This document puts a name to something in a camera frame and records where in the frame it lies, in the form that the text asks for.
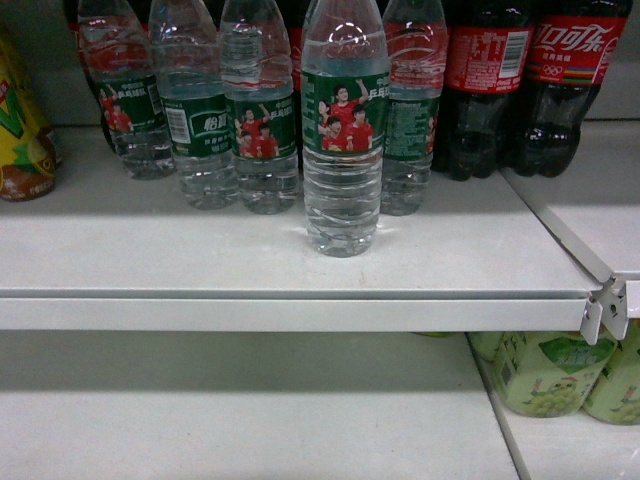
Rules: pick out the clear water bottle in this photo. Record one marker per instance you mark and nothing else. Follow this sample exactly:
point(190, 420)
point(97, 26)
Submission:
point(345, 97)

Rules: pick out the white upper metal shelf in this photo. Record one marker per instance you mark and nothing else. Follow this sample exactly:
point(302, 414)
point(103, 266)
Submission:
point(105, 252)

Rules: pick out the white metal shelf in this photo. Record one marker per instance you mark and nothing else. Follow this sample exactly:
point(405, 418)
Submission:
point(105, 252)
point(242, 435)

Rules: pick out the right water bottle behind front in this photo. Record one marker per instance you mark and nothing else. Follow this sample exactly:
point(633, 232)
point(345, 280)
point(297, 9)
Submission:
point(417, 42)

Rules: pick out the white neighbouring shelf right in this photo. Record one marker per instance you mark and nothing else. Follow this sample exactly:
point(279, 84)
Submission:
point(592, 210)

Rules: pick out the far left water bottle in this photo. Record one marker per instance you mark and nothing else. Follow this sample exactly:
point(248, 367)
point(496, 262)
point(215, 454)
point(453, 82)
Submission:
point(117, 53)

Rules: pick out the white lower metal shelf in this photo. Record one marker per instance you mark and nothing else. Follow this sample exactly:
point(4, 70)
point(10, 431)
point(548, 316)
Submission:
point(242, 435)

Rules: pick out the left green grape drink bottle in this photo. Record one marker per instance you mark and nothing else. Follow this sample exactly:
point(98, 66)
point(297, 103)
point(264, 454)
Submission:
point(542, 374)

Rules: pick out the green grape drink bottle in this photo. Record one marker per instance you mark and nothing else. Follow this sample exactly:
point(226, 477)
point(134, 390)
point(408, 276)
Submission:
point(614, 399)
point(542, 374)

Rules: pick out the left cola bottle red label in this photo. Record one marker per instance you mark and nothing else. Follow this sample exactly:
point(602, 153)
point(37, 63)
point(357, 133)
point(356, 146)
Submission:
point(485, 60)

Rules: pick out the cola bottle red label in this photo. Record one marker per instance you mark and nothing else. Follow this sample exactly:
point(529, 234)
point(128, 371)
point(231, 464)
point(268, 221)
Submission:
point(573, 45)
point(485, 60)

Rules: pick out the yellow iced tea bottle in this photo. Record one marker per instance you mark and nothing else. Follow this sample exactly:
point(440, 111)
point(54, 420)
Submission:
point(29, 154)

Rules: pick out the right cola bottle red label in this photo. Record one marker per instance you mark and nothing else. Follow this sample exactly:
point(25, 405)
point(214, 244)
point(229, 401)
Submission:
point(573, 45)

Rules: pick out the right green grape drink bottle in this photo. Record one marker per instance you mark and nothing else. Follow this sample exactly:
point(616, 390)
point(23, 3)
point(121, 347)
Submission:
point(614, 399)

